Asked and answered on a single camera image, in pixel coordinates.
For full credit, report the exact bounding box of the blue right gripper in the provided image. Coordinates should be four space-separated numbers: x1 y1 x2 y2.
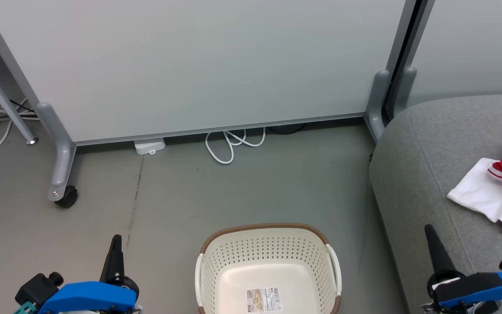
423 223 502 314

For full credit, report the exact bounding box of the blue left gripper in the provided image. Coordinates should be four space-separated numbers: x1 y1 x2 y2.
37 234 141 314

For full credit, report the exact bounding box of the red and white garment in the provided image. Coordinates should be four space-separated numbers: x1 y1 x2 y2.
447 124 502 243

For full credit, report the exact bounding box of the cream perforated laundry basket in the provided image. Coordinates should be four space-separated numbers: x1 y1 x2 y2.
194 223 343 314

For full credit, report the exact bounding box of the printed paper basket sticker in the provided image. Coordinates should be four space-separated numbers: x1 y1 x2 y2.
245 287 283 313

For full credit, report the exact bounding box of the grey fabric sofa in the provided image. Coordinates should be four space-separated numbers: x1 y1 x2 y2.
368 93 502 314

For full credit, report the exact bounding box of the black caster wheel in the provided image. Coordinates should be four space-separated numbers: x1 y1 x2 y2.
54 185 79 208

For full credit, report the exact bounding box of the white power adapter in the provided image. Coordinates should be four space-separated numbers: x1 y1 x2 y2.
134 137 166 156

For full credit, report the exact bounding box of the grey metal table leg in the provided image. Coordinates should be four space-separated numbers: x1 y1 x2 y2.
0 44 39 146

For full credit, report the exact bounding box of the wide white partition panel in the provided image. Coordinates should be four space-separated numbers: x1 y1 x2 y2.
0 0 417 203

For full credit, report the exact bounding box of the narrow white partition panel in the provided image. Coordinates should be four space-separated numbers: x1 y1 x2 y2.
386 0 502 119

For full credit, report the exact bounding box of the looped white cable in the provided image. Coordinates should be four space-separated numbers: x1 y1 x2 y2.
204 127 267 165

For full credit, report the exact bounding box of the black cable under partition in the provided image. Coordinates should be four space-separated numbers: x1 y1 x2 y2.
267 123 309 135

